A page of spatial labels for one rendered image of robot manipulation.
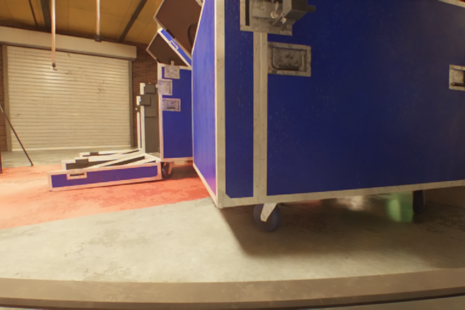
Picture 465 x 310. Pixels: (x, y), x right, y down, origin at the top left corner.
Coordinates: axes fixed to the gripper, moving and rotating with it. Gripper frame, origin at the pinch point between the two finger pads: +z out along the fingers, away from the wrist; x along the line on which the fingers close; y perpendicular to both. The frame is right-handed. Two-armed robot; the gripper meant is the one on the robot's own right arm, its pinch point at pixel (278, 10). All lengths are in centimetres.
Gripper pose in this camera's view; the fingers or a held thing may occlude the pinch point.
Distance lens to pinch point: 86.8
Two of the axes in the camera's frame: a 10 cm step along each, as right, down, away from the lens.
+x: -0.1, -10.0, -0.9
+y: 9.7, -0.3, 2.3
